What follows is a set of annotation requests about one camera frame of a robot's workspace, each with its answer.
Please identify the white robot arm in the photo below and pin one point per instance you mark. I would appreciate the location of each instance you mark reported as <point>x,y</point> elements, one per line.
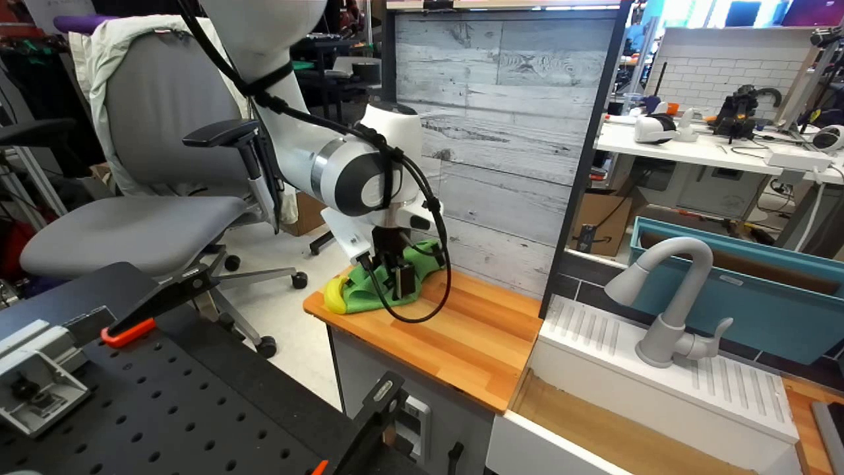
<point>265,35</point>

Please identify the green towel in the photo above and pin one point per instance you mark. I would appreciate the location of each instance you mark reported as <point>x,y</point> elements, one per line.
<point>423,265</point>

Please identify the grey faucet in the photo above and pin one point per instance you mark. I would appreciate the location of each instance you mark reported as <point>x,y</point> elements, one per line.
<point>674,332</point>

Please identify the white headphones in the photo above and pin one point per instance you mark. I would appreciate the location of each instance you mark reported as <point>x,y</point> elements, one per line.
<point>829,135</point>

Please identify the black clamp with orange grip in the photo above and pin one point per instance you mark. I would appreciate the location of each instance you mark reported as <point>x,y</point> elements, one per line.
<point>373,414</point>
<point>167,300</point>

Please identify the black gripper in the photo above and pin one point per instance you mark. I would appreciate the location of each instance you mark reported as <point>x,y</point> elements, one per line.
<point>393,245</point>

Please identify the cardboard box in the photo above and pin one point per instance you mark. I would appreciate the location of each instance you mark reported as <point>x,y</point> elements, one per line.
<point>601,226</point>

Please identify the white rounded device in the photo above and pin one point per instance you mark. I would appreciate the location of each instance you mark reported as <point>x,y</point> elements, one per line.
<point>651,130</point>

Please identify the black office chair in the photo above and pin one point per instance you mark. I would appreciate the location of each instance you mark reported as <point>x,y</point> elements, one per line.
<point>339,80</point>

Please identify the teal box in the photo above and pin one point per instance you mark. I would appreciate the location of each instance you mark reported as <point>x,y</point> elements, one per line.
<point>774,308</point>

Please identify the black vertical post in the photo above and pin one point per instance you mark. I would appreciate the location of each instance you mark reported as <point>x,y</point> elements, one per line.
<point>588,160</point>

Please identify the grey metal bracket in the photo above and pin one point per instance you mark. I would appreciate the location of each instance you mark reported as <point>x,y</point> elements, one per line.
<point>39,393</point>

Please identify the white fabric on chair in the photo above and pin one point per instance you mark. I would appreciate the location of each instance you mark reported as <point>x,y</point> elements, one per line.
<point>88,89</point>

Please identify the black device on table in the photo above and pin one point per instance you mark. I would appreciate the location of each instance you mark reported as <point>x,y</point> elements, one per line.
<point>745,110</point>

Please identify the grey wood backdrop panel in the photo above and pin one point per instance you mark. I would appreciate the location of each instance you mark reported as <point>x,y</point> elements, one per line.
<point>510,134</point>

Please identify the purple object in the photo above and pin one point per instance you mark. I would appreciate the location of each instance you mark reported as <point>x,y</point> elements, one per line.
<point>79,22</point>

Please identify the white ribbed sink unit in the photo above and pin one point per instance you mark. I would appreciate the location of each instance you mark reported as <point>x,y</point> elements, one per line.
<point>616,370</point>

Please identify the black perforated work table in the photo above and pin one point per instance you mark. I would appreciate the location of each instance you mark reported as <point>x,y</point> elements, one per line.
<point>175,405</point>

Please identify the white brick pattern panel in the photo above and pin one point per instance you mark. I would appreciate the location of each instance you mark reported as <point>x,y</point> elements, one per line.
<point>729,68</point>

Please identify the white background table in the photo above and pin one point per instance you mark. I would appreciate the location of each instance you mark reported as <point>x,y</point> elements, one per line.
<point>703,155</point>

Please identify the grey cabinet under counter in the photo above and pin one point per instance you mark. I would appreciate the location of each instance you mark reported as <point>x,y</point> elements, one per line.
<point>370,379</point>

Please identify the grey office chair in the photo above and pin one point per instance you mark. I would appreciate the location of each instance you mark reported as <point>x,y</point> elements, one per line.
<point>132,229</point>

